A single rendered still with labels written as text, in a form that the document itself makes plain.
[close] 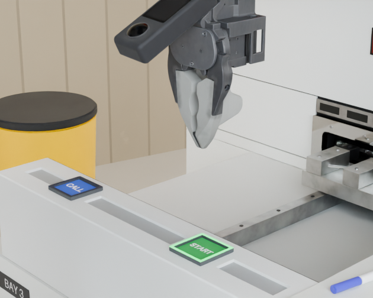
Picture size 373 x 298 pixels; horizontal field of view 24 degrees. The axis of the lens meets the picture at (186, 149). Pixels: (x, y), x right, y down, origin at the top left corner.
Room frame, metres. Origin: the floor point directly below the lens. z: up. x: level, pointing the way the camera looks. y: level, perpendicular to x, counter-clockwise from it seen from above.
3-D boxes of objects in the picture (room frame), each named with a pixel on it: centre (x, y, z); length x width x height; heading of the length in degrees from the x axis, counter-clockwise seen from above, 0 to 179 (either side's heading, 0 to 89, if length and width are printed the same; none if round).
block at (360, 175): (1.36, -0.30, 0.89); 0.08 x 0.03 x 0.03; 132
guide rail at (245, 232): (1.27, -0.12, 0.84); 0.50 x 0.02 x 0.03; 132
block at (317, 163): (1.42, -0.25, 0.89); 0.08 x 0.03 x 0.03; 132
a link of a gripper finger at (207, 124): (0.94, -0.04, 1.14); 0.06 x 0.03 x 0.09; 132
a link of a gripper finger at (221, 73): (0.92, -0.03, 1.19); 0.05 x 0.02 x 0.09; 42
